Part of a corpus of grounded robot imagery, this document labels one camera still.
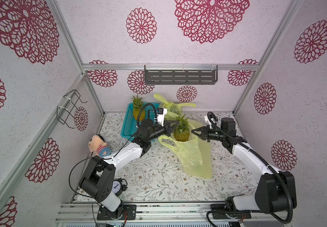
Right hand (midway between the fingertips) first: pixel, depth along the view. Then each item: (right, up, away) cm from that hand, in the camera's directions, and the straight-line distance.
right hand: (191, 130), depth 78 cm
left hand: (-7, +5, -2) cm, 9 cm away
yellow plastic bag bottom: (0, -12, -5) cm, 13 cm away
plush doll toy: (-58, -11, +13) cm, 60 cm away
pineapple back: (-34, +18, +25) cm, 46 cm away
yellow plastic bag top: (-9, +13, +15) cm, 21 cm away
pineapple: (-6, -1, -1) cm, 6 cm away
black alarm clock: (-41, -32, +2) cm, 52 cm away
